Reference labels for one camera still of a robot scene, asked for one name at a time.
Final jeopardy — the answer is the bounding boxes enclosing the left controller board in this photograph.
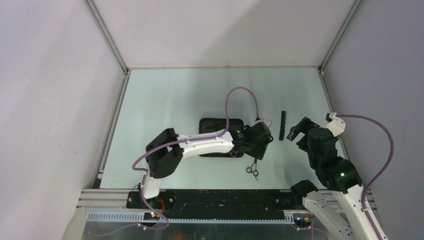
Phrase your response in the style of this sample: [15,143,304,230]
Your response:
[143,211,161,221]

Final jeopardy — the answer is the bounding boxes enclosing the controller board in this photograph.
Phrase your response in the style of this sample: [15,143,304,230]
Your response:
[293,216,314,225]
[143,211,161,221]

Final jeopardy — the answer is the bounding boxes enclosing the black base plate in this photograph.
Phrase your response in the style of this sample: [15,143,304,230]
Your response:
[125,189,305,221]

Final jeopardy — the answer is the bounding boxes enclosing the black comb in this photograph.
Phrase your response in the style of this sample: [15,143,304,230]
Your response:
[278,110,287,141]

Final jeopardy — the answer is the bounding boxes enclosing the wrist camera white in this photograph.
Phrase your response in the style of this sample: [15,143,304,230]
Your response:
[324,112,346,137]
[255,118,272,128]

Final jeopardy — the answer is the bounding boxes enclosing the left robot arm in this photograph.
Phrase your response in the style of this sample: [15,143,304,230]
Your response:
[132,122,274,208]

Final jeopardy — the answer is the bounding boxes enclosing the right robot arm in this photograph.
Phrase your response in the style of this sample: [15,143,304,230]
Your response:
[287,112,388,240]

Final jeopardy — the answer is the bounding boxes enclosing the black zip tool case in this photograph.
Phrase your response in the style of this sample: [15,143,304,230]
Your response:
[199,117,244,158]

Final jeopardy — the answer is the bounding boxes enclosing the aluminium corner frame post left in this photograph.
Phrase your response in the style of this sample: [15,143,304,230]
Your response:
[83,0,129,75]

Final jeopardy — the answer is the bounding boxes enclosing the aluminium front rail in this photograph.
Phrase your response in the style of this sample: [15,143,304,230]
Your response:
[76,190,379,226]

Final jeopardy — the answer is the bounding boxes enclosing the aluminium corner frame post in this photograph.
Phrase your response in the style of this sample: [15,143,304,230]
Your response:
[318,0,363,77]
[83,0,129,75]

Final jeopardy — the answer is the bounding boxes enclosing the right controller board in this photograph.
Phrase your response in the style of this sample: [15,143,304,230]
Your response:
[293,216,314,225]

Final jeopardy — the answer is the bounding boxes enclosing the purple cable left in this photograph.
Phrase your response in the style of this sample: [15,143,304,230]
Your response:
[131,86,261,229]

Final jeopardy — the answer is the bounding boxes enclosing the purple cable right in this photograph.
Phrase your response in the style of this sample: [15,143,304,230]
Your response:
[336,114,395,240]

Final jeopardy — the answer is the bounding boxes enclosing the aluminium corner frame post right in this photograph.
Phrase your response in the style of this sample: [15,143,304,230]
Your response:
[318,0,363,77]

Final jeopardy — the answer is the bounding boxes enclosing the silver cutting scissors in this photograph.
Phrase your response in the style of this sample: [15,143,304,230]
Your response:
[230,151,238,158]

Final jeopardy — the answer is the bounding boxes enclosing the purple cable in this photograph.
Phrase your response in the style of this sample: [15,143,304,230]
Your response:
[336,114,395,240]
[131,86,261,229]

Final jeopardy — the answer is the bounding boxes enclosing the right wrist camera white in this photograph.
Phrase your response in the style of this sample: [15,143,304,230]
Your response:
[324,112,346,137]

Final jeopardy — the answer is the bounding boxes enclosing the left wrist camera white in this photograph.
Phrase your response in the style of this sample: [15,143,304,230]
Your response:
[255,118,272,128]

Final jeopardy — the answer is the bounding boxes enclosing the silver thinning scissors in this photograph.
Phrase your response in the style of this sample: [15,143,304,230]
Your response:
[246,158,259,181]

